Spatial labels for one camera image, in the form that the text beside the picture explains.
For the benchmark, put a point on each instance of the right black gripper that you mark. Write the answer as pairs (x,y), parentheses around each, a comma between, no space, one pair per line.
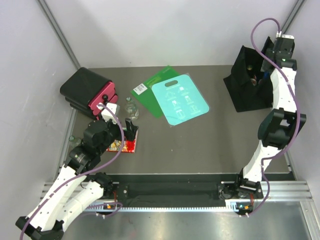
(269,53)

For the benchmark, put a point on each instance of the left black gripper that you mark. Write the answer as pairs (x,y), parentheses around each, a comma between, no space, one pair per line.
(131,129)

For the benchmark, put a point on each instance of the clear water bottle blue cap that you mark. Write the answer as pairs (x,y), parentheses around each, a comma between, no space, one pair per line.
(265,77)

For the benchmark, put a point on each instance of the red bull can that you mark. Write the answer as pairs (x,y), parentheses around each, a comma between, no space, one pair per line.
(253,81)

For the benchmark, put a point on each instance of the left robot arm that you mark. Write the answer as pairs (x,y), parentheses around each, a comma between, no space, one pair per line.
(79,183)

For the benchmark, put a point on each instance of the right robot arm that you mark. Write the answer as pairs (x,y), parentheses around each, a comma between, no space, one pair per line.
(278,128)

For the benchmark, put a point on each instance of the black canvas bag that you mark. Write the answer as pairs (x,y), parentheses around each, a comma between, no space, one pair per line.
(244,95)

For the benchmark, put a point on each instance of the red illustrated book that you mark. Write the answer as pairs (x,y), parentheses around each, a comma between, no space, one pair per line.
(128,146)

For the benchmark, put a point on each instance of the clear empty plastic bottle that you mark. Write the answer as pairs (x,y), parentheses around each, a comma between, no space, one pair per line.
(131,109)

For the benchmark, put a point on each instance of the green plastic board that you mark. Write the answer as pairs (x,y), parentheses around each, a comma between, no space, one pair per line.
(144,94)

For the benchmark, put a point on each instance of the small green glass bottle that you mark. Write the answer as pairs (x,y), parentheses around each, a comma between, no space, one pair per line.
(74,141)

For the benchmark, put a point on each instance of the teal folding board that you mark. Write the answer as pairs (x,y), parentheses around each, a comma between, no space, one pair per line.
(180,99)

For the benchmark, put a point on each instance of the black and pink case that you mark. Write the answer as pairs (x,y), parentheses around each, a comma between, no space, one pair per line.
(85,89)

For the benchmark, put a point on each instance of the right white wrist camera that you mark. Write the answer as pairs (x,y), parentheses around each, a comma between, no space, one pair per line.
(284,40)

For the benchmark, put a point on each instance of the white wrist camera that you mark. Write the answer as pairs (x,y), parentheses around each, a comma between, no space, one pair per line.
(284,40)
(113,110)

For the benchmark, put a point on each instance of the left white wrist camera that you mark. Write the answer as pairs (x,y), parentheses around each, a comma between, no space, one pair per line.
(113,110)

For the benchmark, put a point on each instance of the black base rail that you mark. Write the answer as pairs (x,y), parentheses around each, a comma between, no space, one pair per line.
(176,190)

